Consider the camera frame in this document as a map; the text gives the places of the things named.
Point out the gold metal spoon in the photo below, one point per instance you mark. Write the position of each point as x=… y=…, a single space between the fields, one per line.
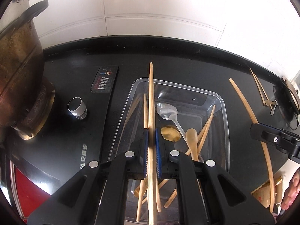
x=170 y=133

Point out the brown metal pot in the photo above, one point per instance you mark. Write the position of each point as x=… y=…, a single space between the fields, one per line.
x=27 y=96

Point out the cardboard box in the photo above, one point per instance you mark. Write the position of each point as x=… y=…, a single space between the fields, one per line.
x=262 y=193

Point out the chopstick in container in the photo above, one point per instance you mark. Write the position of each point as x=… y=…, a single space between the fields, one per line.
x=204 y=132

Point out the black label sticker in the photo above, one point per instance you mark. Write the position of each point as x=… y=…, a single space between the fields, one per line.
x=104 y=79

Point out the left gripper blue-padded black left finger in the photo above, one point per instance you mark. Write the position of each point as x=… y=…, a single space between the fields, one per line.
x=97 y=194

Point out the clear plastic container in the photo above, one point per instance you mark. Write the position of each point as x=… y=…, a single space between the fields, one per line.
x=194 y=108

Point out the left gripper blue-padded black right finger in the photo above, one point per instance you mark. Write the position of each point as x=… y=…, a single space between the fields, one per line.
x=206 y=193

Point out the long wooden chopstick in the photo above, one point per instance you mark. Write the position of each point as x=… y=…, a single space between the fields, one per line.
x=152 y=204

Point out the silver stove knob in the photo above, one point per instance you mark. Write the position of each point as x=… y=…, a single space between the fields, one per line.
x=77 y=108

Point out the silver spoon in container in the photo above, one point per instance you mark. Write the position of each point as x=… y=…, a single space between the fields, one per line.
x=169 y=112

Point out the round cutting board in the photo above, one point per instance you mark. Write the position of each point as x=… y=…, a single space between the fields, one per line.
x=292 y=94

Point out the beige spoon in container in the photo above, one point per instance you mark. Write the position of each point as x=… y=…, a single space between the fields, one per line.
x=192 y=140

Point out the silver metal spoon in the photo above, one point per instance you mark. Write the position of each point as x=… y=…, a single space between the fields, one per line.
x=273 y=109

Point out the person's hand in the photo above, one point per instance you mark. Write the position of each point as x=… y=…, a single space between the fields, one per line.
x=291 y=192

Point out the beige plastic spoon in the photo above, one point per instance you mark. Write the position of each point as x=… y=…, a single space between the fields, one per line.
x=270 y=102

